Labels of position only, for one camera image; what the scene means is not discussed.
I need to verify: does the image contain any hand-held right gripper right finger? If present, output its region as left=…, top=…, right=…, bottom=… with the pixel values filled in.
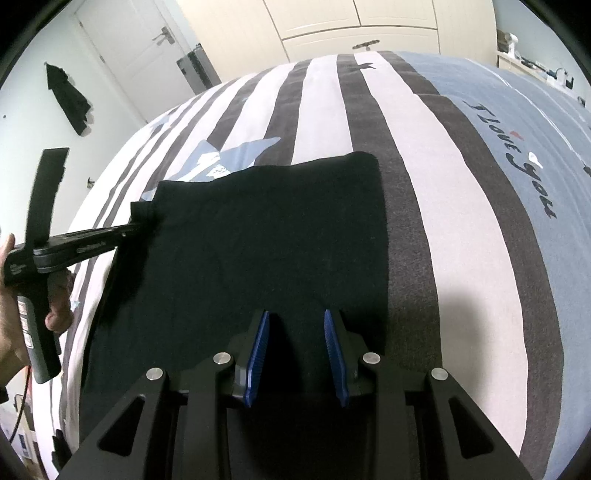
left=323, top=308, right=532, bottom=480

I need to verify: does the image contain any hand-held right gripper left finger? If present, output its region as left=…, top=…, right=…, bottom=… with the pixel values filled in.
left=58, top=309, right=273, bottom=480

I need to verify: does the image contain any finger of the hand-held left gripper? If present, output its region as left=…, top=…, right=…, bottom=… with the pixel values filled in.
left=74, top=220, right=145, bottom=267

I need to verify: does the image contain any black t-shirt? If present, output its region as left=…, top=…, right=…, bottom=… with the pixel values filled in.
left=79, top=151, right=391, bottom=480

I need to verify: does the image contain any person's left hand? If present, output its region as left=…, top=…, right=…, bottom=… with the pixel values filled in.
left=0, top=233, right=77, bottom=386

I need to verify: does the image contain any dark hanging garment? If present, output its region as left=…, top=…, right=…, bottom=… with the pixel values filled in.
left=45, top=62, right=92, bottom=138

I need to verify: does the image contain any white door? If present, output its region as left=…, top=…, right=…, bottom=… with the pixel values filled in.
left=74, top=0, right=222, bottom=123

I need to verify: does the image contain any dark grey suitcase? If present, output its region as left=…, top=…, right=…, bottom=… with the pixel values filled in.
left=176, top=45, right=221, bottom=90

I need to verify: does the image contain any striped star-print bed sheet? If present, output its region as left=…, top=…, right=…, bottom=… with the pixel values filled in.
left=28, top=50, right=568, bottom=480

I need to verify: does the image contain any light blue quilt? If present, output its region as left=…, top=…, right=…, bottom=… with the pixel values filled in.
left=397, top=51, right=591, bottom=480

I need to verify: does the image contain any cream wardrobe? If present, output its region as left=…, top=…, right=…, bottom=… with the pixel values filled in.
left=178, top=0, right=497, bottom=79

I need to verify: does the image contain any cluttered white desk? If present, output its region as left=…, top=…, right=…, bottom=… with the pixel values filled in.
left=496, top=30, right=591, bottom=109

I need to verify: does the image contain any red cable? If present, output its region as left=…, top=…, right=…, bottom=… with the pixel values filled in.
left=9, top=364, right=35, bottom=444

